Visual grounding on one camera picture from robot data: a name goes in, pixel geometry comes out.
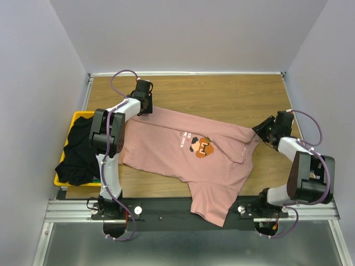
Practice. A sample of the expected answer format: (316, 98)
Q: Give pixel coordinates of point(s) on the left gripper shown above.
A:
(147, 107)

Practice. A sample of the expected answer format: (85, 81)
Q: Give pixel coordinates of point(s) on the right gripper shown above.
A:
(266, 130)

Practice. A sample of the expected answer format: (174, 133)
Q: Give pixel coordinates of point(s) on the pink printed t-shirt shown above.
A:
(214, 158)

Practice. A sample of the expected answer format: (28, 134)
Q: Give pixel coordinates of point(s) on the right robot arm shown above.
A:
(311, 177)

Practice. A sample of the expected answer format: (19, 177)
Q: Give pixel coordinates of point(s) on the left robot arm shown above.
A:
(107, 136)

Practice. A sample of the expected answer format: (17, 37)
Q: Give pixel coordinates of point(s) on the black t-shirt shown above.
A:
(75, 155)

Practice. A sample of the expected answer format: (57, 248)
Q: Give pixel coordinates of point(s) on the yellow plastic bin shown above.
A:
(66, 155)

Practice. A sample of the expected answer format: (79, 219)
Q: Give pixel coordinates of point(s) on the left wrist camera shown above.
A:
(144, 86)

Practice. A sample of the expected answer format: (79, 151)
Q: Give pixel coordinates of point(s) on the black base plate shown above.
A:
(173, 214)

